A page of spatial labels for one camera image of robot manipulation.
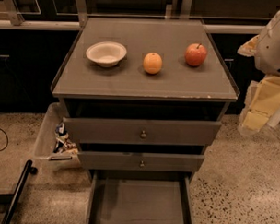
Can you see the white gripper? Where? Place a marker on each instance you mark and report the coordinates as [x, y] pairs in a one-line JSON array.
[[273, 47]]

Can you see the grey bottom drawer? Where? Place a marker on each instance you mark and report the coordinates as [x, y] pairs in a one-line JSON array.
[[139, 197]]

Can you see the snack packets in bin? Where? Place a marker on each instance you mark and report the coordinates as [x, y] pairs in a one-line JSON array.
[[63, 143]]

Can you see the red apple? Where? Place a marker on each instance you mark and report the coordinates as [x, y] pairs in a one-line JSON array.
[[195, 54]]

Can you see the white bowl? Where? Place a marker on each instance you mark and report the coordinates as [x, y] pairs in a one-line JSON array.
[[106, 54]]

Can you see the metal railing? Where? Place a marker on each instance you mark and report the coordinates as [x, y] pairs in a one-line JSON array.
[[217, 16]]

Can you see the grey drawer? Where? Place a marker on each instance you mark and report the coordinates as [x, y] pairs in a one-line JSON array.
[[142, 132], [139, 197], [140, 161]]

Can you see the black metal bar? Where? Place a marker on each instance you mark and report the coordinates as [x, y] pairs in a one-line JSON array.
[[10, 201]]

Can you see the grey top drawer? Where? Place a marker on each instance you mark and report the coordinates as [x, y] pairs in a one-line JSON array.
[[142, 132]]

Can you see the grey drawer cabinet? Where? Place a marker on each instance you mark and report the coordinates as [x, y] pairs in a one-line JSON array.
[[178, 92]]

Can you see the grey middle drawer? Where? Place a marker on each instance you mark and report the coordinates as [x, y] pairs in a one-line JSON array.
[[140, 161]]

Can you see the clear plastic bin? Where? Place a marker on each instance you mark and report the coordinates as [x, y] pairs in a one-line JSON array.
[[46, 142]]

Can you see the orange fruit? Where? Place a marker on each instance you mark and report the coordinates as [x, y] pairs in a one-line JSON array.
[[152, 63]]

